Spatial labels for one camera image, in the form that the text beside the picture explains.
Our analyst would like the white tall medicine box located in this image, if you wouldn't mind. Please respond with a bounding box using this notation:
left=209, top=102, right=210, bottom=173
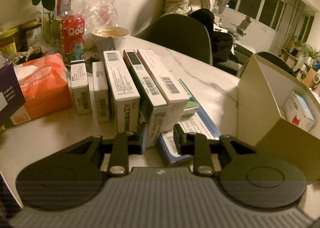
left=103, top=51, right=140, bottom=133

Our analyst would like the seated person white jacket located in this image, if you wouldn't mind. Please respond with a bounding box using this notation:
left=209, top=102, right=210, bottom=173
left=163, top=0, right=233, bottom=63

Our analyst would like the green white flat box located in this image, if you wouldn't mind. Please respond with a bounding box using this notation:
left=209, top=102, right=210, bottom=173
left=182, top=95, right=200, bottom=116

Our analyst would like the beige cardboard storage box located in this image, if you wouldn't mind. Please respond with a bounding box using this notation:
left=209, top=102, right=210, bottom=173
left=238, top=54, right=319, bottom=182

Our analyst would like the dark office chair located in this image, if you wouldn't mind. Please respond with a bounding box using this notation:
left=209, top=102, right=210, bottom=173
left=136, top=14, right=213, bottom=65

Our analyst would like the orange tissue pack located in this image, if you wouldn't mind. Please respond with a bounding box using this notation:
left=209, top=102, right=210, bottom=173
left=10, top=53, right=73, bottom=125

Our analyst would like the empty clear plastic bottle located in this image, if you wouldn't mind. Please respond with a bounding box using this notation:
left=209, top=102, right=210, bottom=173
left=87, top=0, right=118, bottom=30

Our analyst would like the small white medicine box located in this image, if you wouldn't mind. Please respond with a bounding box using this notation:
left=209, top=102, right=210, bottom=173
left=92, top=62, right=110, bottom=123

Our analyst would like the white paper bowl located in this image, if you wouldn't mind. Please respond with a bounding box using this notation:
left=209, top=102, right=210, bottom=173
left=92, top=26, right=131, bottom=50

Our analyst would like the black perforated phone stand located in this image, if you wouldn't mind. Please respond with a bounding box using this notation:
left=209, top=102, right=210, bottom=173
left=96, top=37, right=116, bottom=52

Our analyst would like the small white box blue stripe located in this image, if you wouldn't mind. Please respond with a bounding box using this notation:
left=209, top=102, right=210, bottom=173
left=71, top=59, right=92, bottom=115

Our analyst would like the gold lid jar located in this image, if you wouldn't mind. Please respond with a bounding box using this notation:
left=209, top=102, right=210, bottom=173
left=0, top=26, right=18, bottom=57
left=20, top=19, right=42, bottom=51

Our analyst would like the blue flat box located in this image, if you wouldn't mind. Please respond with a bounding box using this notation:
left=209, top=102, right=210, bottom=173
left=156, top=79, right=221, bottom=167

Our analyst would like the dark striped medicine box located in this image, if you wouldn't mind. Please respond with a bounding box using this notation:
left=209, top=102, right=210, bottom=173
left=123, top=50, right=168, bottom=148

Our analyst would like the red Qoo drink bottle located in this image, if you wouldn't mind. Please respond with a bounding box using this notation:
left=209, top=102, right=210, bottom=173
left=60, top=0, right=86, bottom=67

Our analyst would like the white blue red box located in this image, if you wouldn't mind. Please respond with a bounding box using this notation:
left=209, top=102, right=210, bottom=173
left=283, top=91, right=316, bottom=132

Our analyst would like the dark purple box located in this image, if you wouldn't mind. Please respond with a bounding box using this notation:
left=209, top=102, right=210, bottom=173
left=0, top=64, right=25, bottom=127

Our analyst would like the white long medicine box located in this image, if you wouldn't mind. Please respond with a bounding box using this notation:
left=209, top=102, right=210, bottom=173
left=137, top=49, right=189, bottom=132

